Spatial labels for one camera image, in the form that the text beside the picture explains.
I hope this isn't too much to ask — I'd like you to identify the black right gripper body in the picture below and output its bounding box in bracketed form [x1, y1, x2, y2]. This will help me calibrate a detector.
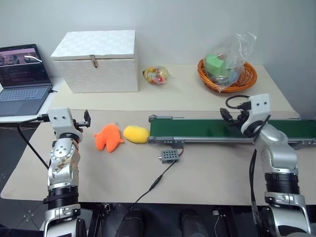
[232, 108, 250, 127]

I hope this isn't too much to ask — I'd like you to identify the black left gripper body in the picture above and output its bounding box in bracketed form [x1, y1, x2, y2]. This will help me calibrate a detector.
[73, 119, 85, 134]

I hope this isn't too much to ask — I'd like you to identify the green conveyor belt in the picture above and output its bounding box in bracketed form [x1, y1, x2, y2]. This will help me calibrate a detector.
[147, 114, 316, 150]

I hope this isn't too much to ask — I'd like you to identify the grey control box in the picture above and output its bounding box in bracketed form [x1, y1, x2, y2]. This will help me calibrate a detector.
[158, 149, 179, 165]

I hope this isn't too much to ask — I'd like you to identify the orange plush toy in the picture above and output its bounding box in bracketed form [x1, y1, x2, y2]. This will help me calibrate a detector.
[93, 123, 124, 153]

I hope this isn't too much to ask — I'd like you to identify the orange wicker basket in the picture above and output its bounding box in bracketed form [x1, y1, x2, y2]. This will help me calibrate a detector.
[197, 59, 258, 94]

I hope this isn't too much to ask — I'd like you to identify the yellow plush toy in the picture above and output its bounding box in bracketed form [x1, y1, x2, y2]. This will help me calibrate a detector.
[122, 125, 151, 144]

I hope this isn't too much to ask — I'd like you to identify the clear plastic bag of toys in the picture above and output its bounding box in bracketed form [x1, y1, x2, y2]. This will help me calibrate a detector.
[204, 32, 258, 93]

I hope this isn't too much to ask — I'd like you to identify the white lidded storage box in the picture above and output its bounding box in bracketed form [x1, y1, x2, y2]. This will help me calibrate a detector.
[50, 30, 139, 94]

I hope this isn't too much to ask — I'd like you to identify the dark open laptop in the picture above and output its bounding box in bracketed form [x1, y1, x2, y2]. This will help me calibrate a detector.
[0, 43, 54, 117]

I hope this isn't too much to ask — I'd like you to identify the clear bag of colourful candies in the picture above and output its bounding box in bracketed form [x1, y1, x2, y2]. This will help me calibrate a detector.
[142, 65, 174, 87]

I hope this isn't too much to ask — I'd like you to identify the dark rounded shape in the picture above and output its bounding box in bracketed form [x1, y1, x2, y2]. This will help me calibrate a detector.
[180, 209, 204, 237]
[120, 208, 145, 237]

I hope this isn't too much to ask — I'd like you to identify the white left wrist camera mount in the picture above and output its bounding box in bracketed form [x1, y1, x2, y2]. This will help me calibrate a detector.
[46, 107, 84, 142]

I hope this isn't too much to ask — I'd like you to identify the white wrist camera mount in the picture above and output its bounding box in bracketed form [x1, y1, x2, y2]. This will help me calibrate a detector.
[240, 93, 271, 136]
[46, 107, 84, 142]

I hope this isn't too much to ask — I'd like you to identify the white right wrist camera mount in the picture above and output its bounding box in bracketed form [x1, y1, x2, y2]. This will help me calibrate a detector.
[240, 93, 271, 136]

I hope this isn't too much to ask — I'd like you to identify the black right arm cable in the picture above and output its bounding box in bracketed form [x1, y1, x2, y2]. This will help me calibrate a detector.
[226, 94, 272, 237]

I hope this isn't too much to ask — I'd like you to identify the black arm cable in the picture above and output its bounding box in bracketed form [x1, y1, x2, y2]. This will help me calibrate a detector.
[17, 114, 51, 171]
[226, 94, 272, 237]

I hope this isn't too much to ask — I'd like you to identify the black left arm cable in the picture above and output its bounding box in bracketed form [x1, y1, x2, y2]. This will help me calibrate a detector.
[17, 114, 51, 171]

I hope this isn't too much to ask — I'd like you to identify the black control box power cable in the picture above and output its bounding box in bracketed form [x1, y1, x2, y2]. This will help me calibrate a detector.
[128, 160, 176, 207]

